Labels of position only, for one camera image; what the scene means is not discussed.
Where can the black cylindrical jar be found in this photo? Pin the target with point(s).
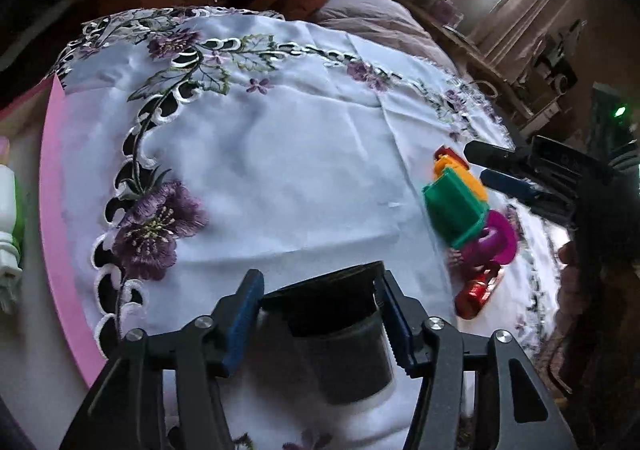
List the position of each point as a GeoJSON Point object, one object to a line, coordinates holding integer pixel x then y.
{"type": "Point", "coordinates": [345, 350]}

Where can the person's right hand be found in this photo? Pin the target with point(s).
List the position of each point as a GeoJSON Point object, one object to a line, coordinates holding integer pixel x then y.
{"type": "Point", "coordinates": [567, 252]}

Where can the person's right forearm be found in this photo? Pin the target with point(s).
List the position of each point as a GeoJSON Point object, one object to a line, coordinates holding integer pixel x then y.
{"type": "Point", "coordinates": [570, 307]}

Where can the magenta toy cup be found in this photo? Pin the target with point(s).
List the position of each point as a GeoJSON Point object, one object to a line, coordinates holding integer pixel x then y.
{"type": "Point", "coordinates": [495, 235]}

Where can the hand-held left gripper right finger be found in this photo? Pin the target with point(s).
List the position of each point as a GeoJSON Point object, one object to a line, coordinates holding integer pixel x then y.
{"type": "Point", "coordinates": [395, 330]}

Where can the purple box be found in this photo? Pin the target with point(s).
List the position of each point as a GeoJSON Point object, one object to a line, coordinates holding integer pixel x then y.
{"type": "Point", "coordinates": [442, 8]}

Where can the mauve pillow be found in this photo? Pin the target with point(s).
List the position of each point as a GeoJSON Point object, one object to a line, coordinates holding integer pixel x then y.
{"type": "Point", "coordinates": [380, 20]}

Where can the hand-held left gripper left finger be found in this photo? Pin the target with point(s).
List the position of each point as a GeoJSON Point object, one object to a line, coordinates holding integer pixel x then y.
{"type": "Point", "coordinates": [245, 320]}

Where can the wooden side table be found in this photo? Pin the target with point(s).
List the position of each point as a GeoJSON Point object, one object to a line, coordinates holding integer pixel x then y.
{"type": "Point", "coordinates": [475, 60]}

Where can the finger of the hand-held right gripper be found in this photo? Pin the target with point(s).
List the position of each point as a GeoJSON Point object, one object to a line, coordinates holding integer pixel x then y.
{"type": "Point", "coordinates": [492, 155]}
{"type": "Point", "coordinates": [515, 187]}

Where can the white floral embroidered tablecloth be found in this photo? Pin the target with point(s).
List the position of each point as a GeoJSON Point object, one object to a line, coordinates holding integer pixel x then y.
{"type": "Point", "coordinates": [300, 155]}

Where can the white and green toy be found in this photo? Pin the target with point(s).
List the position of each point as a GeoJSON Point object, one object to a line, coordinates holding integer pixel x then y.
{"type": "Point", "coordinates": [7, 210]}

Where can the beige curtain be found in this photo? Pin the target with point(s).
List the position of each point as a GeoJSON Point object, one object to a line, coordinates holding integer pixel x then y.
{"type": "Point", "coordinates": [540, 10]}

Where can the red toy block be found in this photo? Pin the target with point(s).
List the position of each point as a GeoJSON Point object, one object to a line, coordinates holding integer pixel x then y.
{"type": "Point", "coordinates": [444, 154]}

